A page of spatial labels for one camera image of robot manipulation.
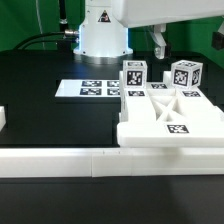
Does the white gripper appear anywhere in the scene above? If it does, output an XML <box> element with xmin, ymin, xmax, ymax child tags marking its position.
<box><xmin>114</xmin><ymin>0</ymin><xmax>224</xmax><ymax>60</ymax></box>

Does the white tagged nut cube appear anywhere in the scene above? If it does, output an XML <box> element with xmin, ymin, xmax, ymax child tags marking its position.
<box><xmin>123</xmin><ymin>60</ymin><xmax>147</xmax><ymax>88</ymax></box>
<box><xmin>171</xmin><ymin>60</ymin><xmax>203</xmax><ymax>89</ymax></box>

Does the white chair back frame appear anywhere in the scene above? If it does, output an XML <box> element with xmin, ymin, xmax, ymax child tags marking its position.
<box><xmin>117</xmin><ymin>71</ymin><xmax>224</xmax><ymax>148</ymax></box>

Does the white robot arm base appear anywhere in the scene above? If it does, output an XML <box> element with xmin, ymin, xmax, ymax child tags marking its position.
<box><xmin>73</xmin><ymin>0</ymin><xmax>133</xmax><ymax>64</ymax></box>

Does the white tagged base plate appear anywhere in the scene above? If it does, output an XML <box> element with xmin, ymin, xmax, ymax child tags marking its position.
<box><xmin>55</xmin><ymin>79</ymin><xmax>120</xmax><ymax>98</ymax></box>

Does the black cable bundle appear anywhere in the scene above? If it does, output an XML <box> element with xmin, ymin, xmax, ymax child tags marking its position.
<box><xmin>13</xmin><ymin>29</ymin><xmax>81</xmax><ymax>52</ymax></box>

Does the white U-shaped fence wall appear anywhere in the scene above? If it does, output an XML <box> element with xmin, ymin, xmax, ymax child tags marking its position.
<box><xmin>0</xmin><ymin>104</ymin><xmax>224</xmax><ymax>178</ymax></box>

